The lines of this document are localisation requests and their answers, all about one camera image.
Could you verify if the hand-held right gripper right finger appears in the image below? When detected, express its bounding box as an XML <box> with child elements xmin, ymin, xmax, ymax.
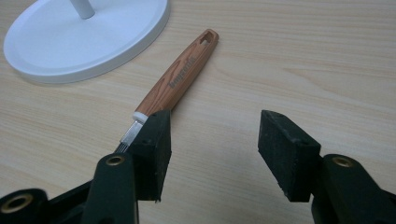
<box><xmin>257</xmin><ymin>109</ymin><xmax>396</xmax><ymax>224</ymax></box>

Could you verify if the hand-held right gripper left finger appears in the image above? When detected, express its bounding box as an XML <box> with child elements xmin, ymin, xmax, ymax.
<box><xmin>80</xmin><ymin>109</ymin><xmax>173</xmax><ymax>224</ymax></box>

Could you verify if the whisk with wooden handle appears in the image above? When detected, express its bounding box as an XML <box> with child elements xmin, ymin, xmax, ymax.
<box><xmin>114</xmin><ymin>28</ymin><xmax>220</xmax><ymax>154</ymax></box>

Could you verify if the white utensil rack with hooks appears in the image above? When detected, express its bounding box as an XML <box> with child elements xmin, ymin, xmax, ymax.
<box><xmin>3</xmin><ymin>0</ymin><xmax>172</xmax><ymax>84</ymax></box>

